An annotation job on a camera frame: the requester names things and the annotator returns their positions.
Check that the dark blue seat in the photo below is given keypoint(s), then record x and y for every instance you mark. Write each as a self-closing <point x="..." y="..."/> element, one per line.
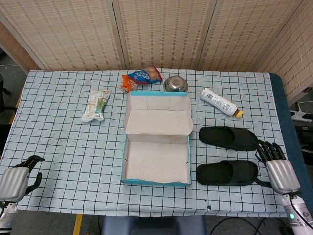
<point x="151" y="226"/>

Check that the blue padded table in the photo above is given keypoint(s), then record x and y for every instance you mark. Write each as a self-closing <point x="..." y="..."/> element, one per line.
<point x="286" y="117"/>

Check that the white green snack packet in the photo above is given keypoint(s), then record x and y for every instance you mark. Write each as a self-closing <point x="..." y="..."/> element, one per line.
<point x="95" y="106"/>

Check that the bamboo folding screen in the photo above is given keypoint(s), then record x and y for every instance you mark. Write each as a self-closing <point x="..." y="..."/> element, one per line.
<point x="73" y="31"/>

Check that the black slipper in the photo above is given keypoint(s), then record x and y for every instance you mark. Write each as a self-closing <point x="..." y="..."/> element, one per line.
<point x="220" y="172"/>
<point x="227" y="138"/>

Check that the blue snack bag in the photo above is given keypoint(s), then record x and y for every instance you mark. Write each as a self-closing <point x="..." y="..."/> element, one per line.
<point x="143" y="76"/>

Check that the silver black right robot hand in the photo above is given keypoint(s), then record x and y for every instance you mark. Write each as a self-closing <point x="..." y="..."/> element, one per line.
<point x="281" y="173"/>

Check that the blue cardboard shoe box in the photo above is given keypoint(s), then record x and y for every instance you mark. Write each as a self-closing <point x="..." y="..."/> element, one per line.
<point x="156" y="122"/>

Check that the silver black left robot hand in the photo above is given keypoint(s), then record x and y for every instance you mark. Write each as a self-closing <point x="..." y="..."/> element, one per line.
<point x="13" y="182"/>

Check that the stainless steel bowl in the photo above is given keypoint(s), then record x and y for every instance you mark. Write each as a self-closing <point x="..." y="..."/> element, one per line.
<point x="174" y="83"/>

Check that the white bottle yellow cap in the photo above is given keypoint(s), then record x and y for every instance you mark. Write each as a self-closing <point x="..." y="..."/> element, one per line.
<point x="217" y="101"/>

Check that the black chair base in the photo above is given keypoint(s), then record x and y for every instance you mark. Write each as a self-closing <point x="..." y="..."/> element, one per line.
<point x="1" y="83"/>

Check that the orange snack bag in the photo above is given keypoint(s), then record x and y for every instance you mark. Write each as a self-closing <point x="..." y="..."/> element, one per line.
<point x="128" y="84"/>

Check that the black floor device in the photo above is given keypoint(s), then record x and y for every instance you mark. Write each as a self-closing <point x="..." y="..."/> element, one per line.
<point x="305" y="137"/>

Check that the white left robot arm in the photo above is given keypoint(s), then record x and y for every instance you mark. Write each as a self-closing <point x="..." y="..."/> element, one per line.
<point x="6" y="218"/>

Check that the blue checkered tablecloth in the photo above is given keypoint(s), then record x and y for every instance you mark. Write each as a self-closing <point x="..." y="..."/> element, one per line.
<point x="61" y="151"/>

